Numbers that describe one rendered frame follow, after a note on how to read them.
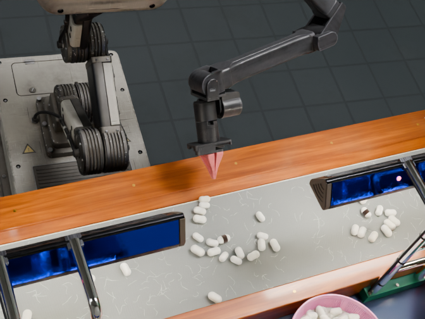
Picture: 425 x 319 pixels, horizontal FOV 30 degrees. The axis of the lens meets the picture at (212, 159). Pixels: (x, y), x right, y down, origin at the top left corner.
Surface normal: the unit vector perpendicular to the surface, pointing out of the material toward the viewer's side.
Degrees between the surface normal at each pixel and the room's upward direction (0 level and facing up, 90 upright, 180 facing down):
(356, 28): 0
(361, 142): 0
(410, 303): 0
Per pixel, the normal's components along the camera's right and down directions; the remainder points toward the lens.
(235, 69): 0.68, 0.17
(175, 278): 0.22, -0.55
